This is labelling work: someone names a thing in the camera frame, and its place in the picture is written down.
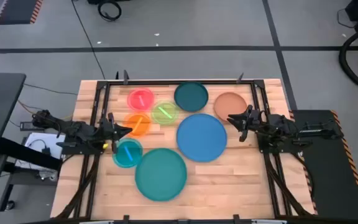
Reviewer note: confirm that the medium brown plate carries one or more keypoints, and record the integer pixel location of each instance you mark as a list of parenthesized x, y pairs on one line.
[(228, 105)]

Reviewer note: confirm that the large blue plate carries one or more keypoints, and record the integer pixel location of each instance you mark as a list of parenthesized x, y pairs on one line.
[(201, 137)]

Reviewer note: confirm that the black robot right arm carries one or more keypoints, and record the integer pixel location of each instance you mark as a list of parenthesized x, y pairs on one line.
[(278, 127)]

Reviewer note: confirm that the large hazard-striped black mat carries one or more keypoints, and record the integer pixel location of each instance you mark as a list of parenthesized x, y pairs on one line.
[(331, 174)]

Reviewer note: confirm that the large green plate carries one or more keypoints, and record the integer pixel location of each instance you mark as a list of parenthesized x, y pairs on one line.
[(161, 174)]

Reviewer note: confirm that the medium dark teal plate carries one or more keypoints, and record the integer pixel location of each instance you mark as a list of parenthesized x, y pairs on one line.
[(191, 96)]

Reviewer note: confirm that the small hazard-striped black mat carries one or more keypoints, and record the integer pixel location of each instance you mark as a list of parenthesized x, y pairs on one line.
[(17, 12)]

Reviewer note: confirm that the small red translucent plate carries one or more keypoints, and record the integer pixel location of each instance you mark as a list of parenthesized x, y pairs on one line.
[(140, 99)]

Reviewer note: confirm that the small green translucent plate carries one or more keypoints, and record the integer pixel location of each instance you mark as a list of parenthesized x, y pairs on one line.
[(165, 112)]

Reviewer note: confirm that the small cyan translucent plate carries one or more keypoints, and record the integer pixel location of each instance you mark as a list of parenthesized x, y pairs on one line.
[(129, 154)]

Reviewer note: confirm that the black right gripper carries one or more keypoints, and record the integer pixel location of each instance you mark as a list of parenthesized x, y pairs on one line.
[(251, 121)]

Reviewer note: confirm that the black table clamp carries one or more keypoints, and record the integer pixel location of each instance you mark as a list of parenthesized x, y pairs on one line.
[(125, 218), (117, 75), (236, 218)]

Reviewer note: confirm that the small black flat device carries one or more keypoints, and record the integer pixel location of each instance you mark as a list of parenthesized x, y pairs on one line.
[(26, 125)]

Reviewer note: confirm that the small orange translucent plate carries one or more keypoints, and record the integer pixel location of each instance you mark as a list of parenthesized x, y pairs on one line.
[(139, 125)]

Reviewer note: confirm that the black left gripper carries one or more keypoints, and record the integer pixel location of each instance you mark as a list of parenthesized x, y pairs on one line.
[(110, 132)]

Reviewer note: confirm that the black aluminium table frame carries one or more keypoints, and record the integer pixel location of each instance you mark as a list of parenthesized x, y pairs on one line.
[(179, 82)]

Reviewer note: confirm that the white paper sheet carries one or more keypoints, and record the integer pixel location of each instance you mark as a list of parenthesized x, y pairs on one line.
[(33, 140)]

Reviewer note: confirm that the black desk crossbar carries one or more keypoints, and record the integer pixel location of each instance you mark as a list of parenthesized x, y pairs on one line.
[(26, 152)]

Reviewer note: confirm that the yellow tape tag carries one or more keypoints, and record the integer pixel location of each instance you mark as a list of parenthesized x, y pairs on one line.
[(105, 145)]

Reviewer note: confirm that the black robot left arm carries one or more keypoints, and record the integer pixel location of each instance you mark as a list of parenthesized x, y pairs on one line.
[(73, 130)]

